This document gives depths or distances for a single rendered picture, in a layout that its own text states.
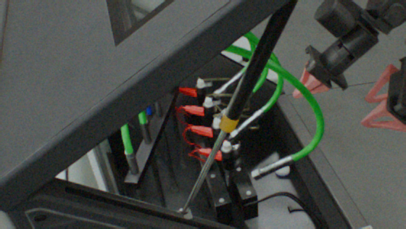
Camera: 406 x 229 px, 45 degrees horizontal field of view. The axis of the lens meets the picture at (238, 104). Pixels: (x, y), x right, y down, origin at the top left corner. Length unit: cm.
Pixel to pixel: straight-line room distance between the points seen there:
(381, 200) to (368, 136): 44
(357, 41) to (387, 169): 167
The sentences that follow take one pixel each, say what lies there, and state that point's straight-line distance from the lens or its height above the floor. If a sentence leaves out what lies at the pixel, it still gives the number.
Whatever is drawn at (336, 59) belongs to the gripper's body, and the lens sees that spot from 96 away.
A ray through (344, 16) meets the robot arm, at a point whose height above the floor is 139.
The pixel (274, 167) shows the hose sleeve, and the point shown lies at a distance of 96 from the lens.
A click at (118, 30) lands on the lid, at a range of 53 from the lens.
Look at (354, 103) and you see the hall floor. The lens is 292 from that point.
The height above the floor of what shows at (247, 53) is 140.
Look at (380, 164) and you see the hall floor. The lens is 259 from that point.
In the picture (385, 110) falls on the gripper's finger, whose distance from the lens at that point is 74.
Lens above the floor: 184
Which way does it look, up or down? 39 degrees down
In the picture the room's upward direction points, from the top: 4 degrees counter-clockwise
